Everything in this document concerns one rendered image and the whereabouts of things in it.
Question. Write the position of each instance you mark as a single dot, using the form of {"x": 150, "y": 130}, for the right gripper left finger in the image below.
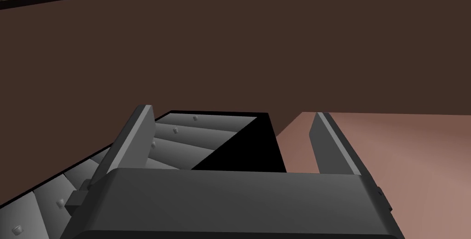
{"x": 130, "y": 143}

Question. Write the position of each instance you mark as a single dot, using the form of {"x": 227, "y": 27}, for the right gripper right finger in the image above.
{"x": 333, "y": 147}

